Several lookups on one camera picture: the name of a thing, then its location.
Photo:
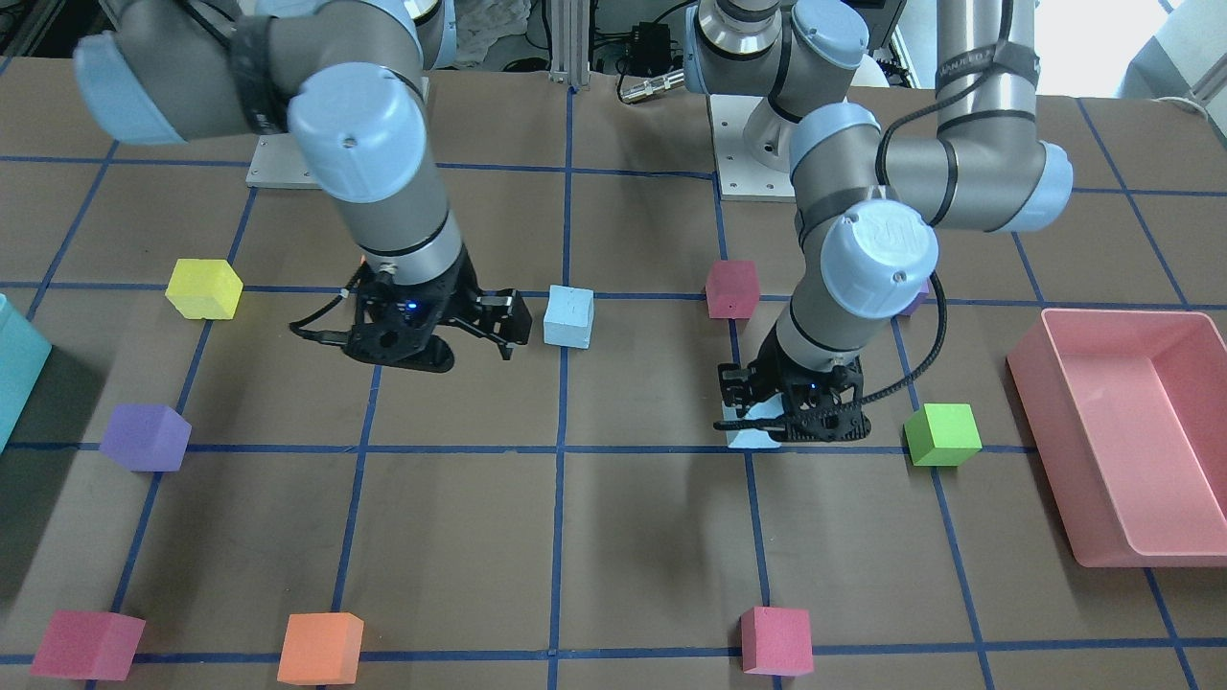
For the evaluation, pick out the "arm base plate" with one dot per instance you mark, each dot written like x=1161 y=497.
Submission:
x=278 y=163
x=751 y=146

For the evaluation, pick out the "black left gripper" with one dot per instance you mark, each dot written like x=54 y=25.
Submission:
x=768 y=371

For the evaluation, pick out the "green foam block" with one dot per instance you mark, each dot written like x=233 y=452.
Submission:
x=942 y=435

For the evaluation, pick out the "pink foam block front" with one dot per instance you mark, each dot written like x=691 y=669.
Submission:
x=88 y=645

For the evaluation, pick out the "crimson foam block near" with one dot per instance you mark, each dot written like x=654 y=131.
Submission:
x=732 y=290

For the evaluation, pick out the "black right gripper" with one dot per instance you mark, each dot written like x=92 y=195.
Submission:
x=462 y=292

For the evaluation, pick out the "aluminium frame post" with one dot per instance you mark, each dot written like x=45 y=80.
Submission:
x=569 y=26

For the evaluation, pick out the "purple foam block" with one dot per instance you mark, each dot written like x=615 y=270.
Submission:
x=923 y=294
x=146 y=437

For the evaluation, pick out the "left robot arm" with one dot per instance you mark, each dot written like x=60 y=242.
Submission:
x=871 y=198

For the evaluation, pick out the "pink plastic tray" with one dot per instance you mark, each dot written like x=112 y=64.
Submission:
x=1127 y=411

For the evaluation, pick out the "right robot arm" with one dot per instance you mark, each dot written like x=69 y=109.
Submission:
x=345 y=79

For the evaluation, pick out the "pink foam block far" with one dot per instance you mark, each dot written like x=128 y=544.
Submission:
x=776 y=641

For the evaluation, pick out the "light blue foam block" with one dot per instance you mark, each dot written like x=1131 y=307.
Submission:
x=569 y=317
x=753 y=438

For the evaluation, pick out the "orange foam block far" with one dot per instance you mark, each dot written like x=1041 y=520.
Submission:
x=322 y=648

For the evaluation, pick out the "cyan plastic bin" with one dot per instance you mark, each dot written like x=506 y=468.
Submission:
x=24 y=351

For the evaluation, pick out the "yellow foam block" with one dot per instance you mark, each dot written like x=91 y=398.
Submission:
x=204 y=289

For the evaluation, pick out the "pink foam block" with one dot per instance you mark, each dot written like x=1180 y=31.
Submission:
x=776 y=641
x=88 y=645

